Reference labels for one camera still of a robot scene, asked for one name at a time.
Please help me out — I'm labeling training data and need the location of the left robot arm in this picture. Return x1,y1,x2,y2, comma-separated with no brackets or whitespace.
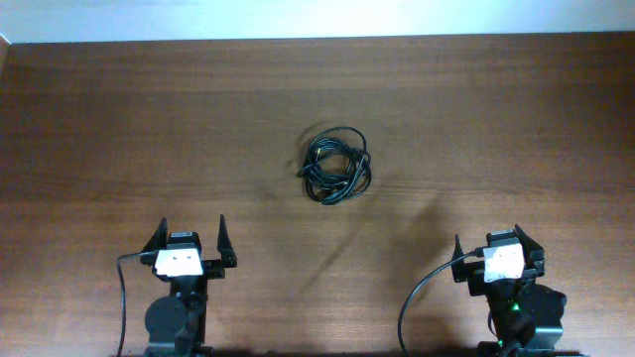
140,217,237,357

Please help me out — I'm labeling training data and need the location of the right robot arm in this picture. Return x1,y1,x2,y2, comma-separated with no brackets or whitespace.
451,226,567,357

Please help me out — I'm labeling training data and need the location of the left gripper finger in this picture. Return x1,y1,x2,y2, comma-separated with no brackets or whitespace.
141,217,168,253
216,214,237,268

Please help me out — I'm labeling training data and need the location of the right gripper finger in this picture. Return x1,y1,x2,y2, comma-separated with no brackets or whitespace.
514,224,545,268
451,235,470,283

